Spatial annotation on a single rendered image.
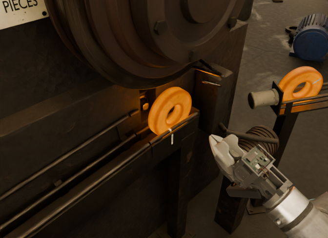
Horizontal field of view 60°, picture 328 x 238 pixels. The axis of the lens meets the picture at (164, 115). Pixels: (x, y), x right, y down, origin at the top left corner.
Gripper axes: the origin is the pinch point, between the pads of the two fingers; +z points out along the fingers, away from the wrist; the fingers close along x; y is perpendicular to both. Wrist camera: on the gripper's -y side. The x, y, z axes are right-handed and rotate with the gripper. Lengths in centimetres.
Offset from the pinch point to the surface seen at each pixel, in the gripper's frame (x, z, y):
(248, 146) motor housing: -25.5, -4.9, -20.7
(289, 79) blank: -40.6, 0.8, 0.2
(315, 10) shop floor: -339, 74, -103
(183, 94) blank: -4.3, 15.7, -0.3
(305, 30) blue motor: -195, 39, -60
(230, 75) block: -22.4, 12.9, 0.7
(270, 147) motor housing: -33.8, -10.3, -21.9
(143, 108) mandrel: 3.6, 22.2, -8.2
